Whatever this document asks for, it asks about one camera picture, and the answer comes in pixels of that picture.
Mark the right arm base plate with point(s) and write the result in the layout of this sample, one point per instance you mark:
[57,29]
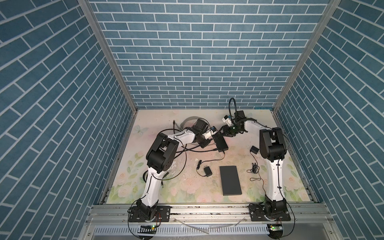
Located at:
[260,213]

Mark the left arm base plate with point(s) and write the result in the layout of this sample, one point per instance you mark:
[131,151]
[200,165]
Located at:
[144,214]

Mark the aluminium corner post right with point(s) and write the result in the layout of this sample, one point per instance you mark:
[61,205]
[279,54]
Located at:
[318,30]

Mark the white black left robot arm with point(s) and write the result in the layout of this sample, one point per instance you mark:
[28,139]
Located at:
[161,155]

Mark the large flat black box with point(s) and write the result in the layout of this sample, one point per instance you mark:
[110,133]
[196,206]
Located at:
[230,181]

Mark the aluminium corner post left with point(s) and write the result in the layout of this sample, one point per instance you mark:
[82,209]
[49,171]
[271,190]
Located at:
[95,26]

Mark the aluminium front rail frame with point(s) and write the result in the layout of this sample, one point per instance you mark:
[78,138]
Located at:
[309,221]

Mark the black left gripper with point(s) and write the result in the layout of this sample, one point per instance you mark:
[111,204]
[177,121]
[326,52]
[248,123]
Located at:
[207,140]

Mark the black power adapter with cord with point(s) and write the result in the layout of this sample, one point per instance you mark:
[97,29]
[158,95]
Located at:
[207,169]

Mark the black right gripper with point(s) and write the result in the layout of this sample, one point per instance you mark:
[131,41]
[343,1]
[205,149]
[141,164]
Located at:
[225,131]

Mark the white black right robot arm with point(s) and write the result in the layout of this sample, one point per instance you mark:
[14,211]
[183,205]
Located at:
[271,146]

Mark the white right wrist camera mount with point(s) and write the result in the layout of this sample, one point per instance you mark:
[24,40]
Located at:
[227,120]

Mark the aluminium corner post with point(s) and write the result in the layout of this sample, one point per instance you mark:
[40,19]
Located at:
[318,30]
[95,26]

